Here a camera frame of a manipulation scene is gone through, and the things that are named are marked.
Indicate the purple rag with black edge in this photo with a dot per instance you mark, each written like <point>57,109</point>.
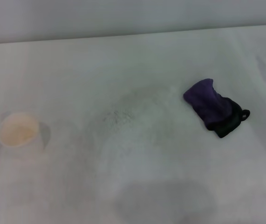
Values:
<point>207,102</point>

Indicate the white paper cup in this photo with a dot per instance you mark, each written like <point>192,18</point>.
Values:
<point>17,130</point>

